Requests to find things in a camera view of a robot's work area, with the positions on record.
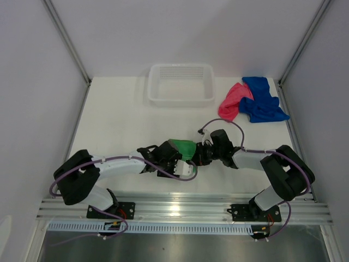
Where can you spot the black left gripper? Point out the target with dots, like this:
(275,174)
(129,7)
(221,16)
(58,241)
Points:
(174,159)

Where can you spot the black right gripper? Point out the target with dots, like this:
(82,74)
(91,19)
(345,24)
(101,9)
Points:
(199,156)

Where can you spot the green microfiber towel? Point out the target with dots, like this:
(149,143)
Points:
(187,150)

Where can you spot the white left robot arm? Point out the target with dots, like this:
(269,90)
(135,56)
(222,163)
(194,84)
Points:
(77,178)

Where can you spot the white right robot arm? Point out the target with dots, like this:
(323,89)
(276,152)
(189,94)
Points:
(289,176)

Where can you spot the pink microfiber towel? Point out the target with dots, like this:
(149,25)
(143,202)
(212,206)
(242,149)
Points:
(229,108)

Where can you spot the blue microfiber towel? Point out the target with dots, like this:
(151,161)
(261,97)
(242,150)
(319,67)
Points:
(263,107)

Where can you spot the white plastic basket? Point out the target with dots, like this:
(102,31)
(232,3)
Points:
(186,85)

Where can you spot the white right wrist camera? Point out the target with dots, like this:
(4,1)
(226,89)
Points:
(206,139)

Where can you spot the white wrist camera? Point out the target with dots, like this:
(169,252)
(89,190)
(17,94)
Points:
(183,170)
(206,139)

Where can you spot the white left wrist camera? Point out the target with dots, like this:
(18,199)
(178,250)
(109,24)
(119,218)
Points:
(183,170)

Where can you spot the aluminium front rail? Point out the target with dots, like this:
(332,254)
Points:
(188,208)

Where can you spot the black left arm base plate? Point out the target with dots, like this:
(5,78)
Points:
(126,210)

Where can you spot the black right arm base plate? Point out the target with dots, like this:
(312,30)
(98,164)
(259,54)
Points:
(252,213)

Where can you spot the aluminium frame post right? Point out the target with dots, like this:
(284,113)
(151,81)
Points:
(305,40)

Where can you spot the aluminium frame post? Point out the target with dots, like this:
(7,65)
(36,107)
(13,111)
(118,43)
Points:
(62,32)
(305,40)

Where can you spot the white slotted cable duct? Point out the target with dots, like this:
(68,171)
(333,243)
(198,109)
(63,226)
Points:
(157,228)

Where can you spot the aluminium frame post left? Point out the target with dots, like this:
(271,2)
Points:
(62,32)

